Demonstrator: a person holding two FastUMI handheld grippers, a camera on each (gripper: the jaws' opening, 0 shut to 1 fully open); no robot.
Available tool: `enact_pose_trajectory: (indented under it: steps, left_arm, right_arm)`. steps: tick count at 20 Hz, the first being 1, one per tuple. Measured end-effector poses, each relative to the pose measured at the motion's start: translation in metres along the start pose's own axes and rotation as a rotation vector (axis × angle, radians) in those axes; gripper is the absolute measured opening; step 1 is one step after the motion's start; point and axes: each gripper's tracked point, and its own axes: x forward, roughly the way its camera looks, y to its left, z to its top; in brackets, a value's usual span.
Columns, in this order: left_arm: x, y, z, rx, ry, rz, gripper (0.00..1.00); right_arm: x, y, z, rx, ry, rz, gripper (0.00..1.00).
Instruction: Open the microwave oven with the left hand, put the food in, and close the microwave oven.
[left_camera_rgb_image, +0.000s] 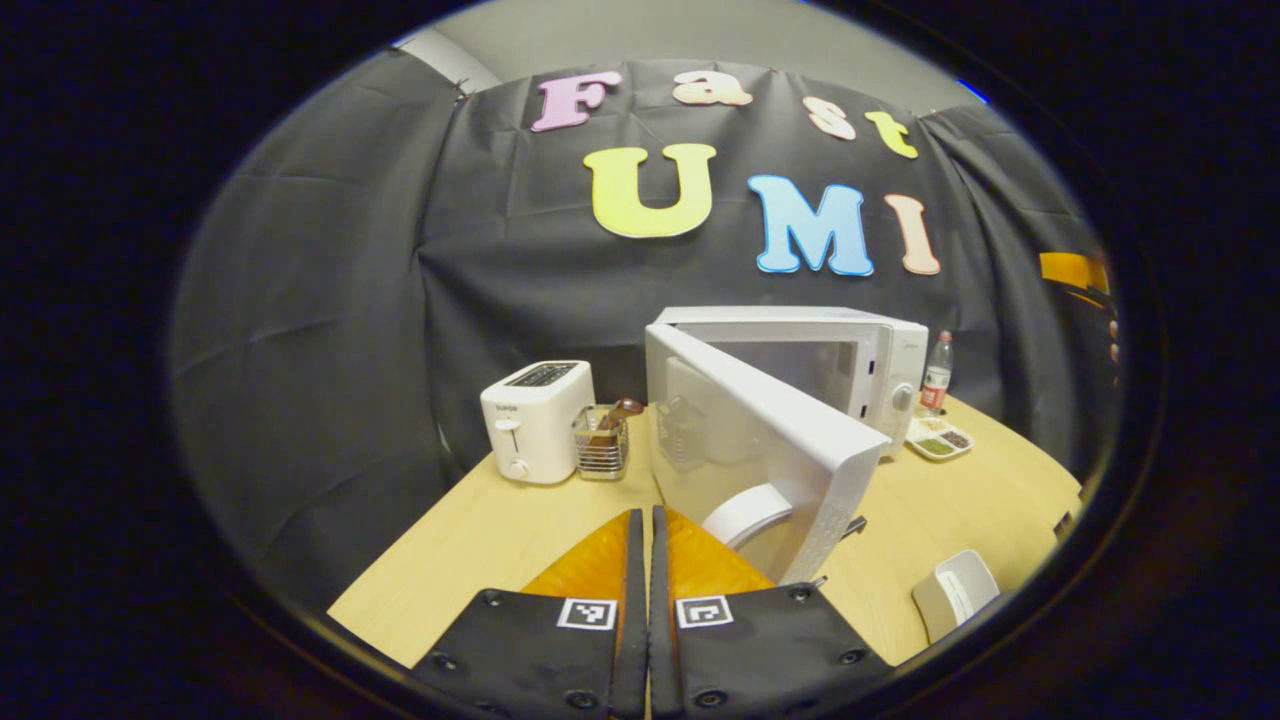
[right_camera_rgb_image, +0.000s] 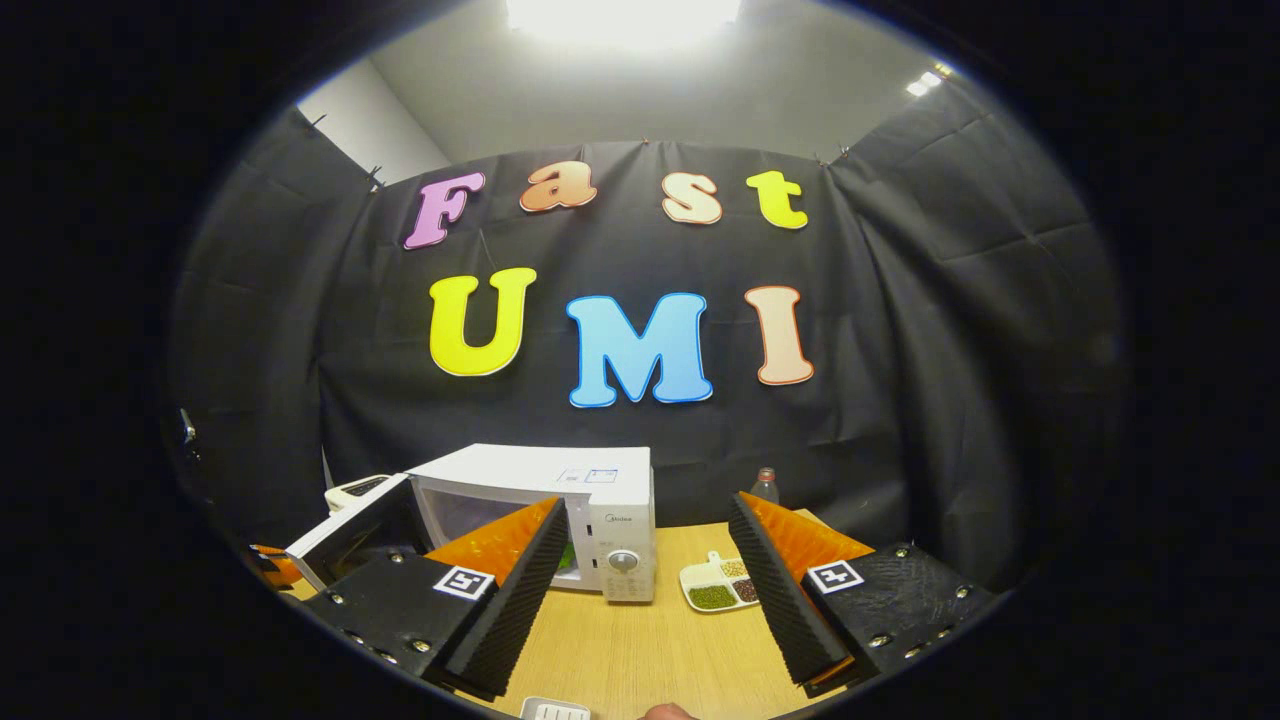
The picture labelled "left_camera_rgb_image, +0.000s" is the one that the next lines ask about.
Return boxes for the white microwave oven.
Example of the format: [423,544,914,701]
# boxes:
[644,305,929,586]

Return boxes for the white rectangular tray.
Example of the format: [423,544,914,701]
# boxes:
[911,548,1002,645]

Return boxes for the white toaster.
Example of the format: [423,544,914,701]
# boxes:
[480,360,596,486]

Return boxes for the metal wire basket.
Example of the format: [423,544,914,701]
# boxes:
[572,402,631,482]

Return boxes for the white divided dish of beans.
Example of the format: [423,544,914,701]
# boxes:
[903,415,974,462]

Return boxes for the small brown object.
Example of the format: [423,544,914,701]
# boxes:
[585,397,646,446]

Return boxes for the black backdrop cloth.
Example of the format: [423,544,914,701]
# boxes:
[170,45,1121,611]

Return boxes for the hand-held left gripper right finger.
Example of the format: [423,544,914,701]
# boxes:
[650,505,894,720]

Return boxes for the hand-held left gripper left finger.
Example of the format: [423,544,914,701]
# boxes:
[412,508,649,720]

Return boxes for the clear bottle red label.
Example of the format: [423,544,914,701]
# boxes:
[920,331,955,416]

